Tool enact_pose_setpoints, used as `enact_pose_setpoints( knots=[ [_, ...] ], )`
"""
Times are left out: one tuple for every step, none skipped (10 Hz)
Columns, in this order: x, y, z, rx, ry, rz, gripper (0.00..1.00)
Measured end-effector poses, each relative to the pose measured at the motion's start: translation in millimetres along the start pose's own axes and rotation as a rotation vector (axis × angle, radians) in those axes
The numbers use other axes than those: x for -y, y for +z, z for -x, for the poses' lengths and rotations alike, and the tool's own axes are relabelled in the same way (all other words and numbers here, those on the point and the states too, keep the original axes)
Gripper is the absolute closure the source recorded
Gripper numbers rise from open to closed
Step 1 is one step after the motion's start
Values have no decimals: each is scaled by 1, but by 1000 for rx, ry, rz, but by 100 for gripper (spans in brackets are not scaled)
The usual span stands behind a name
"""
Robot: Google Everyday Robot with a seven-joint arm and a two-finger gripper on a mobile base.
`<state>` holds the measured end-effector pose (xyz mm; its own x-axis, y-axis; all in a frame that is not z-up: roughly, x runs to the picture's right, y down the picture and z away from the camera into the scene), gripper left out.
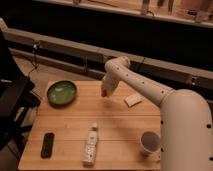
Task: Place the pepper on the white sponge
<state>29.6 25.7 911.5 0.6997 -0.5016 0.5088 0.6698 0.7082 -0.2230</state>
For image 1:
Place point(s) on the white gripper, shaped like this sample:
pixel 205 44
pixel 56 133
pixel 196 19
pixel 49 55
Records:
pixel 109 84

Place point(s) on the red pepper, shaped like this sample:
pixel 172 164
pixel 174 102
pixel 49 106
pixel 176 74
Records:
pixel 104 93

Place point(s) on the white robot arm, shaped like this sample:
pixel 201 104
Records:
pixel 186 121

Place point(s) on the white sponge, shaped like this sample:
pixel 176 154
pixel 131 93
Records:
pixel 133 100

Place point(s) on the green bowl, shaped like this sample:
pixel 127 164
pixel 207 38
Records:
pixel 61 93

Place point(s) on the wooden table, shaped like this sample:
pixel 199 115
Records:
pixel 119 131

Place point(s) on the white cup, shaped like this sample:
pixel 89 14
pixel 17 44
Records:
pixel 149 143

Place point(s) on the white plastic bottle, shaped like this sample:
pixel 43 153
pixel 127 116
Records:
pixel 90 149

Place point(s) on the black remote control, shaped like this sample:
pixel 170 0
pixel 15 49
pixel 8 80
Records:
pixel 47 145

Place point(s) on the black chair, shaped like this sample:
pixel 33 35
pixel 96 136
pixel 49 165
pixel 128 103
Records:
pixel 15 99

